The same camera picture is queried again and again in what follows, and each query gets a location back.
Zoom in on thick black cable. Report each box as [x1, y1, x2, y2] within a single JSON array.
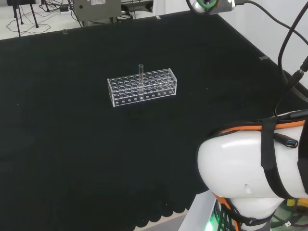
[[273, 0, 308, 117], [234, 0, 308, 46]]

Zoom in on grey equipment box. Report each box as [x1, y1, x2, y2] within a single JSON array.
[[73, 0, 123, 22]]

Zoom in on black bench cloth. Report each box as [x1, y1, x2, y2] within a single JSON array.
[[0, 9, 308, 229]]

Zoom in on clear acrylic test tube rack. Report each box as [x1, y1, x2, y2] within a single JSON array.
[[107, 68, 178, 108]]

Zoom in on thin black floor cable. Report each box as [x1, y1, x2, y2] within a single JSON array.
[[6, 0, 62, 34]]

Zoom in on black cable with blue plug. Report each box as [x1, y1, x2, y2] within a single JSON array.
[[273, 133, 299, 148]]

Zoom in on black tripod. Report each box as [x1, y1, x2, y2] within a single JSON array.
[[13, 0, 39, 29]]

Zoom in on clear glass test tube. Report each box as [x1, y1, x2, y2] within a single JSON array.
[[138, 64, 145, 101]]

